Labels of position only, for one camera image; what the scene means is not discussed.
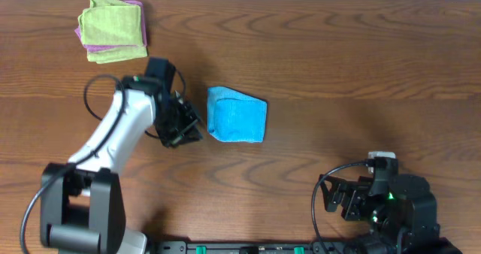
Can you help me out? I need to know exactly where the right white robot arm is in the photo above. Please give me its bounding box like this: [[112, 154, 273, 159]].
[[320, 174, 461, 254]]

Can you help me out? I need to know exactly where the top green folded cloth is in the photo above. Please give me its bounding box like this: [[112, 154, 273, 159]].
[[77, 0, 143, 47]]

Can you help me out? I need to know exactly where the purple folded cloth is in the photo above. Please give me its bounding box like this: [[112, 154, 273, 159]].
[[74, 0, 148, 53]]

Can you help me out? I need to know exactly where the left black camera cable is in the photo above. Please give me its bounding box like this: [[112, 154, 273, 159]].
[[19, 73, 187, 254]]

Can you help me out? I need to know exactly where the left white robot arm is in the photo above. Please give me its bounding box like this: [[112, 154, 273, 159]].
[[36, 76, 202, 253]]

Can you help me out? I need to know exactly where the green folded cloth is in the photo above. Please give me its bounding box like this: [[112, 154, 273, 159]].
[[87, 46, 148, 64], [77, 0, 143, 47]]

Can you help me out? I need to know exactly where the bottom green folded cloth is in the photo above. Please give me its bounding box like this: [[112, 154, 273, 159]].
[[87, 46, 148, 64]]

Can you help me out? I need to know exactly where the blue microfiber cloth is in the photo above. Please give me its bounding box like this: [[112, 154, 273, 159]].
[[207, 86, 268, 143]]

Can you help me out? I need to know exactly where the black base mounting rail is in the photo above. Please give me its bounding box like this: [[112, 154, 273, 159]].
[[146, 241, 368, 254]]

